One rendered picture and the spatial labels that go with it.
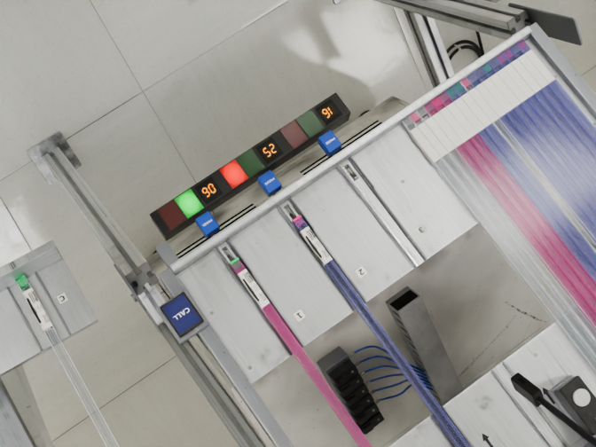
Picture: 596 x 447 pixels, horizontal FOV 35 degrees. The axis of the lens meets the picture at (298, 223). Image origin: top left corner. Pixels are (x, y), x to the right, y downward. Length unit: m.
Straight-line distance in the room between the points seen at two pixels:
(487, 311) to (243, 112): 0.71
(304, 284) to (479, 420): 0.31
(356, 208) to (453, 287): 0.41
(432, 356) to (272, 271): 0.47
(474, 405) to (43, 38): 1.12
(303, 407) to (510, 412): 0.45
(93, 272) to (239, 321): 0.83
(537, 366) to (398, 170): 0.35
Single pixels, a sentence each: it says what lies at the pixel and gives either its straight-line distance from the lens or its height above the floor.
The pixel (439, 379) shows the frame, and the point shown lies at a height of 0.66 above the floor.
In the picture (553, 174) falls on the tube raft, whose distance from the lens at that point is 1.46.
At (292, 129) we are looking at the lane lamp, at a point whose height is 0.65.
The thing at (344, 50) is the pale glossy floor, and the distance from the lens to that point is 2.20.
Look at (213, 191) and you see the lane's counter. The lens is 1.41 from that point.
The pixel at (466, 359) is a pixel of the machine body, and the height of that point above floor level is 0.62.
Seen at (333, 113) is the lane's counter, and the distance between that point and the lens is 1.45.
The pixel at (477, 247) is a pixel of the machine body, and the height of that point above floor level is 0.62.
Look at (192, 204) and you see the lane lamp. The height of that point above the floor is 0.66.
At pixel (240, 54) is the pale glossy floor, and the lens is 2.10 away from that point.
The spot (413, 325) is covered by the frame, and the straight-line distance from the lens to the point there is 1.68.
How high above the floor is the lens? 1.90
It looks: 57 degrees down
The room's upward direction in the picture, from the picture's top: 129 degrees clockwise
